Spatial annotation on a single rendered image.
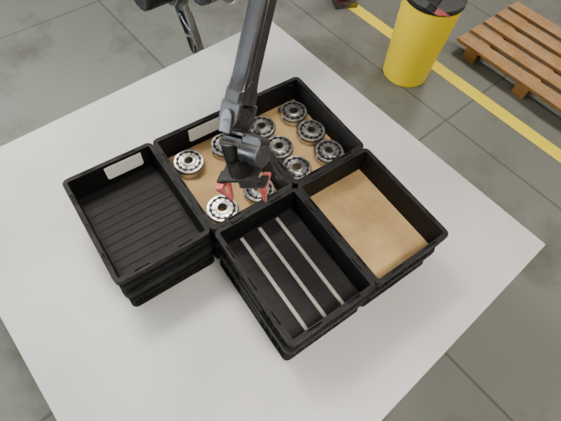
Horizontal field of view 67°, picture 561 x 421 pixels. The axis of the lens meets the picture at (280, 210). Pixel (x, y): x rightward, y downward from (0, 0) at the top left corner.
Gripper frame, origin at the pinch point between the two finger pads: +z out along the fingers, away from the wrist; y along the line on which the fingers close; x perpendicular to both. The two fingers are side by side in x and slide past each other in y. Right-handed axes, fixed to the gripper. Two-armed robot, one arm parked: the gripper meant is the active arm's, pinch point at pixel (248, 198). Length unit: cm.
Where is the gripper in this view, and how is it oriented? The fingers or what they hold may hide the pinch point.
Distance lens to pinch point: 116.7
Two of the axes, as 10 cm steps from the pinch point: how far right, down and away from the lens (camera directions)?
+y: -9.6, -0.2, 2.7
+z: 1.7, 7.2, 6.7
